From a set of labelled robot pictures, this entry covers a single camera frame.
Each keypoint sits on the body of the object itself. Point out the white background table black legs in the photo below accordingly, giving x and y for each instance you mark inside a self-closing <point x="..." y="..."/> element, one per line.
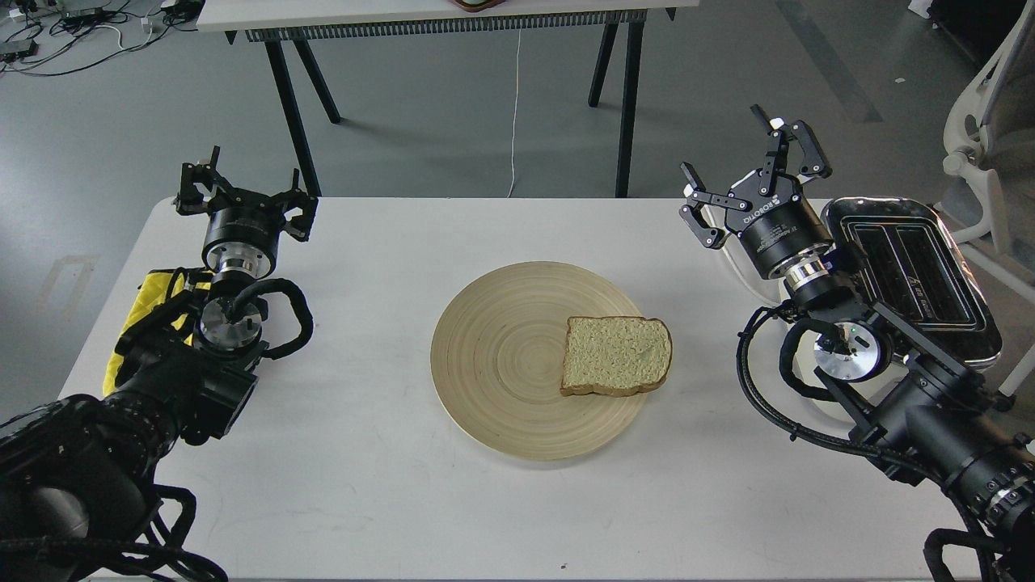
<point x="273" y="23"/>

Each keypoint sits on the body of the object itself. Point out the brown object on background table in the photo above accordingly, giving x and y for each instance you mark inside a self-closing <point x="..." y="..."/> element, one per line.
<point x="475" y="5"/>

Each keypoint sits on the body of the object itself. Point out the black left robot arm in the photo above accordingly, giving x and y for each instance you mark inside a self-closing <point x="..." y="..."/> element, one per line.
<point x="79" y="493"/>

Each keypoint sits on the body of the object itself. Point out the round wooden plate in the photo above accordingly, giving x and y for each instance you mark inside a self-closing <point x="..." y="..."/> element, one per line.
<point x="497" y="357"/>

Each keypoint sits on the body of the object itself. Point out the yellow cloth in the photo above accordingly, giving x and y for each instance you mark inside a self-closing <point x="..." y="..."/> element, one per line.
<point x="158" y="287"/>

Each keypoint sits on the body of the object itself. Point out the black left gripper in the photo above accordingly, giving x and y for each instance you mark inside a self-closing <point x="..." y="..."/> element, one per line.
<point x="244" y="229"/>

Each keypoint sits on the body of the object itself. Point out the slice of bread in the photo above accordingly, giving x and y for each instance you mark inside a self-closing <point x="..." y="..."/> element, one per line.
<point x="619" y="356"/>

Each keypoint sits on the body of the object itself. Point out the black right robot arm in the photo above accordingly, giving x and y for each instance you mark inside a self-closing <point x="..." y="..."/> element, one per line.
<point x="886" y="320"/>

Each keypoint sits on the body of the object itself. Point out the white office chair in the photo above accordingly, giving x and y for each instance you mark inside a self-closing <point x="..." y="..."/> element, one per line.
<point x="988" y="138"/>

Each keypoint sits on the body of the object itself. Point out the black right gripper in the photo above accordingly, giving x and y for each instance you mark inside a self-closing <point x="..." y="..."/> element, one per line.
<point x="766" y="210"/>

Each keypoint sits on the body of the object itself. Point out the white chrome toaster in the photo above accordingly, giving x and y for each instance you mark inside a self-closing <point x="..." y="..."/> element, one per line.
<point x="891" y="251"/>

